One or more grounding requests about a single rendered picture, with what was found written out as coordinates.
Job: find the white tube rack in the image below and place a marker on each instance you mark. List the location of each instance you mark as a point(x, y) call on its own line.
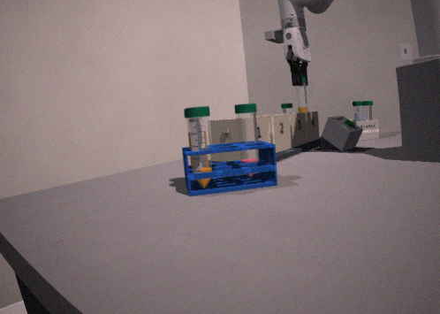
point(370, 129)

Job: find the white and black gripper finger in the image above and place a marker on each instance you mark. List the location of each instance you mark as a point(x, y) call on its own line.
point(303, 69)
point(295, 68)

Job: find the blue tube rack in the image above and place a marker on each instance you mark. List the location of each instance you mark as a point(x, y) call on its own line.
point(264, 178)

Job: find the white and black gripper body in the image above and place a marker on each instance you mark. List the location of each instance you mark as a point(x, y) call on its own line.
point(297, 37)

